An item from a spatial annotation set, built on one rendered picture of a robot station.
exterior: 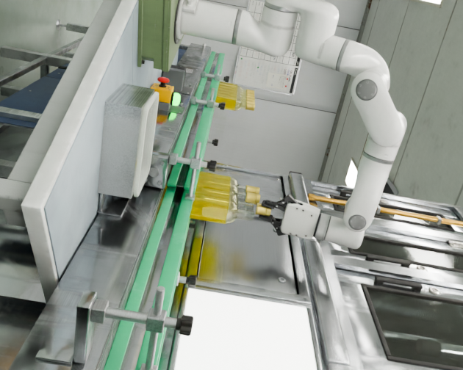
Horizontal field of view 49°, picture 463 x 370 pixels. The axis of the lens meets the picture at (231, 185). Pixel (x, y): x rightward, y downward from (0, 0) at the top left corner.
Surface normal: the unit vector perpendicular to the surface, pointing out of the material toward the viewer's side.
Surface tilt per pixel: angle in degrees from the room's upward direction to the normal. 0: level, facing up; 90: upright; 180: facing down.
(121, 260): 90
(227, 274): 90
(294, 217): 108
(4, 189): 90
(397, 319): 90
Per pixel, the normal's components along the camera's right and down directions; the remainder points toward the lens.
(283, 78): -0.01, 0.40
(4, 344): 0.18, -0.89
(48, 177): 0.15, -0.65
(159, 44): -0.10, 0.74
